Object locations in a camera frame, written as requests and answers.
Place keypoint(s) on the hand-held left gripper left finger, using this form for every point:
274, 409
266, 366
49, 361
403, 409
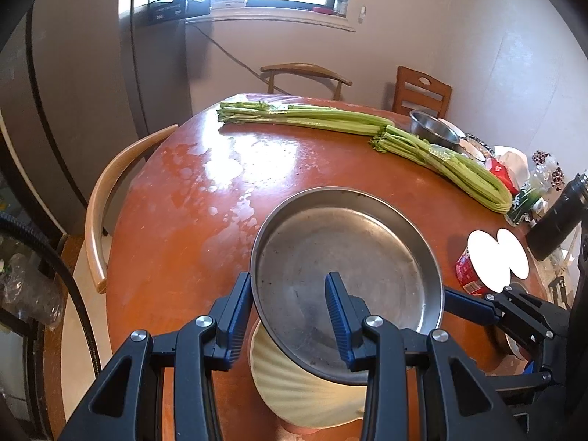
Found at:
236, 326

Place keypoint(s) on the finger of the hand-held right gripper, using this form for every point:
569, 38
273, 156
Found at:
464, 305
528, 379

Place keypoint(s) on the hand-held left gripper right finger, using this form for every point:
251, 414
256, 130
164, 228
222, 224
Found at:
340, 326

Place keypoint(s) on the red can with white lid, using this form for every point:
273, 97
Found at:
482, 262

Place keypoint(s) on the yellow shell-shaped plate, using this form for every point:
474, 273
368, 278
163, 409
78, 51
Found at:
294, 386

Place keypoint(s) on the round steel plate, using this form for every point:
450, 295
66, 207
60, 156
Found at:
321, 248

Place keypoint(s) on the green-label plastic bottle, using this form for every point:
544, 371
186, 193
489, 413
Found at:
521, 204

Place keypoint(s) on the black thermos flask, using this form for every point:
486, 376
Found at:
556, 220

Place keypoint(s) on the wrapped celery bunch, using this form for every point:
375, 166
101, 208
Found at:
459, 170

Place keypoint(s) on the red tissue pack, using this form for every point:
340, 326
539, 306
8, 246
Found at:
500, 172

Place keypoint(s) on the patterned white bowl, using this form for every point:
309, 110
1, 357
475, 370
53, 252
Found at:
475, 147

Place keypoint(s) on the red dotted packet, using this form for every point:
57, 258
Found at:
549, 167

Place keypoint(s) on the small steel bowl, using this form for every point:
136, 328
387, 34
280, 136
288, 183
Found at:
432, 128

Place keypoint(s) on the light wooden curved chair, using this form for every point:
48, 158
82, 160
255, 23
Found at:
99, 202

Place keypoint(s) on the long celery bunch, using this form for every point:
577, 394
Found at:
312, 117

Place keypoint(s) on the clear plastic bag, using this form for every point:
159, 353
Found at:
27, 294

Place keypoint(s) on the slat-back wooden chair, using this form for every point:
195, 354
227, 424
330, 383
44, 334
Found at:
420, 96

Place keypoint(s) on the curved-back wooden armchair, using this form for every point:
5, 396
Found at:
303, 68

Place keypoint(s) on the grey refrigerator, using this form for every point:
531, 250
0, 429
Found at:
82, 101

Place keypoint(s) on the red lid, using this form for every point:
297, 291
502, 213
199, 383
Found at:
322, 9

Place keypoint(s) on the small dark-lidded jar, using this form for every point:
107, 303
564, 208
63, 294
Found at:
341, 5

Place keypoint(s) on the fridge side storage rack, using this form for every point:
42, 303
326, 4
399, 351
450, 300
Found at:
170, 9

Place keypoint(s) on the white flat box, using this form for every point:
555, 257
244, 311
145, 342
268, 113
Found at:
228, 0

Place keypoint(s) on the white wall hook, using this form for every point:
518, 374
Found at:
361, 14

